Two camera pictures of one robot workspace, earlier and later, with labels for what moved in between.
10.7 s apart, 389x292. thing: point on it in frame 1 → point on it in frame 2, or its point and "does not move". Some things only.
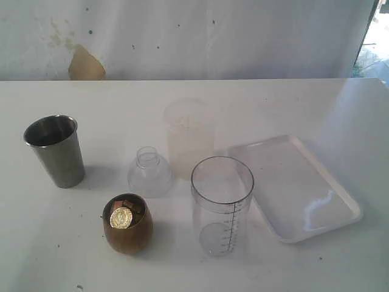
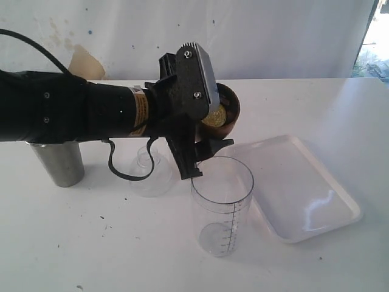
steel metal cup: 56,138 does not move
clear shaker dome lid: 149,175 does not move
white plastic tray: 296,196 does not move
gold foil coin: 120,218 → 217,118
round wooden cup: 128,223 → 230,100
